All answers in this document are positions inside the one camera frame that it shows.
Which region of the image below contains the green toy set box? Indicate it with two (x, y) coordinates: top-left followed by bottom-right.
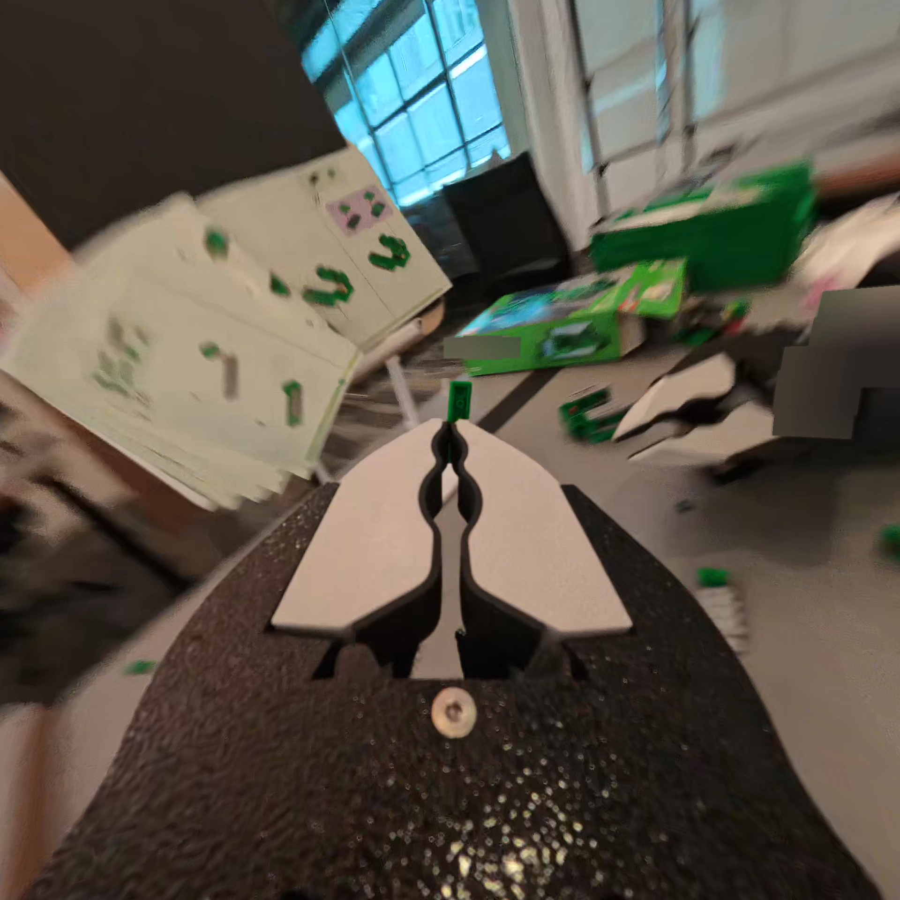
(460, 259), (689, 378)

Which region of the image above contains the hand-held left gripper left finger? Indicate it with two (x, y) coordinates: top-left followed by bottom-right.
(269, 420), (451, 641)

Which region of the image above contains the window with dark frame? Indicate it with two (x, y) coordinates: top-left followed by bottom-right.
(302, 0), (507, 205)

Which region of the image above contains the light grey long plate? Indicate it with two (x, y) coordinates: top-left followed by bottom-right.
(703, 584), (750, 655)

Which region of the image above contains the instruction booklet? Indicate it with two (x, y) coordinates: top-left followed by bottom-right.
(0, 144), (454, 510)

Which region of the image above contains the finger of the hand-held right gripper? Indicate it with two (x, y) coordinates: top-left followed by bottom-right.
(613, 353), (737, 442)
(628, 403), (779, 466)

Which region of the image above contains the grey desk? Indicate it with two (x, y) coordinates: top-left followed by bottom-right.
(0, 330), (900, 900)

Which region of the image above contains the dark grey partition panel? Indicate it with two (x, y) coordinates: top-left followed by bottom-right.
(0, 0), (349, 250)

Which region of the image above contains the large green toy box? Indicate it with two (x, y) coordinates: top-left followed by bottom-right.
(589, 160), (820, 293)

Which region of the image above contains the green and grey brick assembly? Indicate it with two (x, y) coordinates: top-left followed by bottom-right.
(559, 389), (634, 445)

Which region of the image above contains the black office chair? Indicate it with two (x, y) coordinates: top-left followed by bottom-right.
(443, 153), (570, 282)

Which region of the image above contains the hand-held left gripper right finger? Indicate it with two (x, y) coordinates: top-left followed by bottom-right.
(450, 422), (634, 641)

